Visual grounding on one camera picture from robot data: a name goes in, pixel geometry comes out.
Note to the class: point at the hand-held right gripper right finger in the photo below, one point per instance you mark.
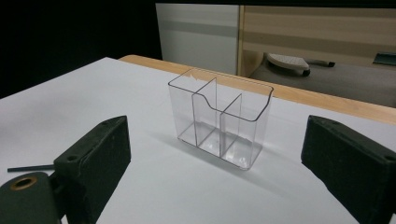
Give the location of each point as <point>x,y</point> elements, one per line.
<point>348,165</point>

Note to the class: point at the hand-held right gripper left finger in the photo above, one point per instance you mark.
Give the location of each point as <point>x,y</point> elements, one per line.
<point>96,161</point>

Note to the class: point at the thin black stick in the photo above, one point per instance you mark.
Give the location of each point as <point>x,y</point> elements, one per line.
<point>29,168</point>

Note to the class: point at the clear plastic divided organizer box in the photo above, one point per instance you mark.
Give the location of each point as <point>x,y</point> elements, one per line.
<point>218,124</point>

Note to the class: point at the dark green flat object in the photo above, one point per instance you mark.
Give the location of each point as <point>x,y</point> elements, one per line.
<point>384,58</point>

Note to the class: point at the white chair base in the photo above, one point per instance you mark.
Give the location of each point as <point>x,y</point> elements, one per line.
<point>288,62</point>

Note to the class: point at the beige striped cabinet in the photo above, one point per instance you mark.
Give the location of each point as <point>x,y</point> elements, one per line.
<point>311,34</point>

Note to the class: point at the white cabinet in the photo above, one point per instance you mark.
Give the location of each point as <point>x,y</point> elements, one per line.
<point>199,37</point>

